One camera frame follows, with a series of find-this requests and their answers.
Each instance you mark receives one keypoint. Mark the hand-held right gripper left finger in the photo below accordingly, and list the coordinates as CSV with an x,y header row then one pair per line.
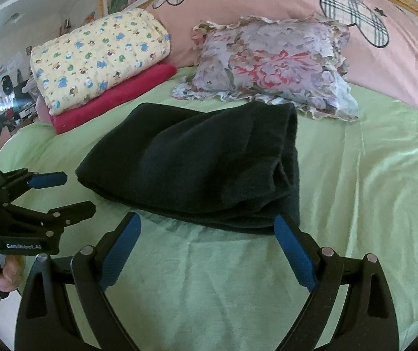
x,y
121,252

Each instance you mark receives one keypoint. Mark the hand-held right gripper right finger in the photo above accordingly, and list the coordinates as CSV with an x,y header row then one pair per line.
x,y
296,256

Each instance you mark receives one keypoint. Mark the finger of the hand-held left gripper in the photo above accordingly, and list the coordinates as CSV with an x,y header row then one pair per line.
x,y
70,214
48,180

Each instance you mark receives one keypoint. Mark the black pants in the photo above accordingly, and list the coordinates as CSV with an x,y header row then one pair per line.
x,y
194,161

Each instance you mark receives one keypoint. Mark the dark background clutter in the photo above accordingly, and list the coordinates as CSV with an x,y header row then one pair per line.
x,y
15,98

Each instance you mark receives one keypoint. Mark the pink cloth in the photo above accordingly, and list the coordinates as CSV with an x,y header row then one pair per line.
x,y
42,111

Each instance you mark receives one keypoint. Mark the green bed sheet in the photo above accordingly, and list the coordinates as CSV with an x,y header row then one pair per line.
x,y
358,190

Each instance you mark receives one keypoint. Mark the red folded blanket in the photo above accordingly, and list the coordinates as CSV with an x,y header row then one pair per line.
x,y
121,95

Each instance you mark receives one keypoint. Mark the yellow printed quilt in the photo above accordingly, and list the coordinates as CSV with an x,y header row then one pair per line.
x,y
99,55

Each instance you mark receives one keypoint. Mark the floral ruffled pillow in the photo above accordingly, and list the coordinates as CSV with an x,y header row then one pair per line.
x,y
267,62

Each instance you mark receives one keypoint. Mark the pink headboard cover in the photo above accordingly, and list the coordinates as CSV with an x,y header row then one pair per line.
x,y
395,73

